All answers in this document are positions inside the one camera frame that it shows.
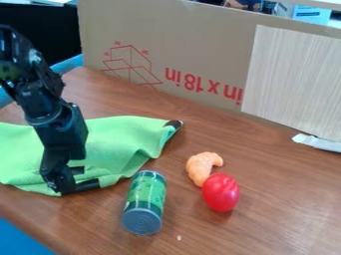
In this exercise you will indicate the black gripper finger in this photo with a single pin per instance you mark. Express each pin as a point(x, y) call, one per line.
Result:
point(86, 186)
point(76, 170)

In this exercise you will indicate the white board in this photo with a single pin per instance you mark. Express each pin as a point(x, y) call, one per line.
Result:
point(293, 79)

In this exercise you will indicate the white crumpled paper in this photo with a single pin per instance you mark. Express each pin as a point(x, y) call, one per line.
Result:
point(317, 142)

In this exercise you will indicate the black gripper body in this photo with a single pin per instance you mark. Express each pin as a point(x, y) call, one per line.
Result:
point(62, 139)

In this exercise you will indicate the orange toy croissant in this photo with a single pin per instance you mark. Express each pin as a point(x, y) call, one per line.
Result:
point(200, 167)

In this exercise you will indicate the green cloth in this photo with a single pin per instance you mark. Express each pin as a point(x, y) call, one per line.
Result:
point(120, 142)

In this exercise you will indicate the cardboard box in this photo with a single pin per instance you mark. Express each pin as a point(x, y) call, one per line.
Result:
point(177, 43)

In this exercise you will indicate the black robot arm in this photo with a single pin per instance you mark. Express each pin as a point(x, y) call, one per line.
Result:
point(26, 73)

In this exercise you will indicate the red toy tomato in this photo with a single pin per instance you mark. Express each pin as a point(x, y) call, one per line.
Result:
point(220, 192)

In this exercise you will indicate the green can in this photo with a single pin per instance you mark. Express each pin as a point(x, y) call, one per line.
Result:
point(144, 202)

